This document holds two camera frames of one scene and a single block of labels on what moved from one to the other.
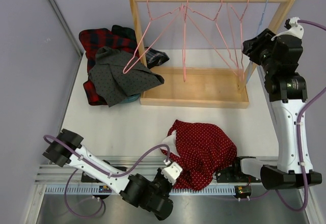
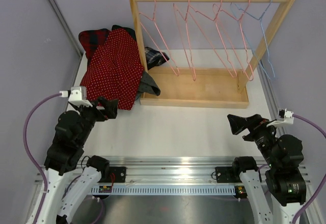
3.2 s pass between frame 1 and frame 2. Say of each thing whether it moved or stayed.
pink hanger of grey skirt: moved
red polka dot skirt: moved
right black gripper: moved
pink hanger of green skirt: moved
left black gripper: moved
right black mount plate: stayed
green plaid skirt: stayed
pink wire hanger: moved
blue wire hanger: moved
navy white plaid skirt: stayed
